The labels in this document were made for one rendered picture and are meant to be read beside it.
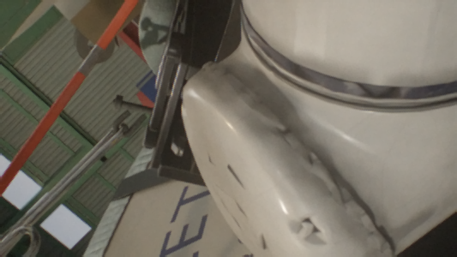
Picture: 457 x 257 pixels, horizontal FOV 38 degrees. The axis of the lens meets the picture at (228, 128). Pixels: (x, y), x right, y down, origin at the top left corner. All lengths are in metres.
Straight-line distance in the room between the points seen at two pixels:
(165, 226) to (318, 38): 0.48
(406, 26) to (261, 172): 0.06
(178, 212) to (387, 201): 0.44
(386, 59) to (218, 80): 0.06
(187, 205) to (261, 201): 0.43
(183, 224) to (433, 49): 0.46
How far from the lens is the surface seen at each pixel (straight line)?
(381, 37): 0.16
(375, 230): 0.20
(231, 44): 0.42
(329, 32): 0.17
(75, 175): 0.55
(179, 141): 0.48
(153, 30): 0.59
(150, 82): 9.41
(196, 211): 0.61
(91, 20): 5.04
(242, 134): 0.19
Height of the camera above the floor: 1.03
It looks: level
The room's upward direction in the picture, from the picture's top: 135 degrees counter-clockwise
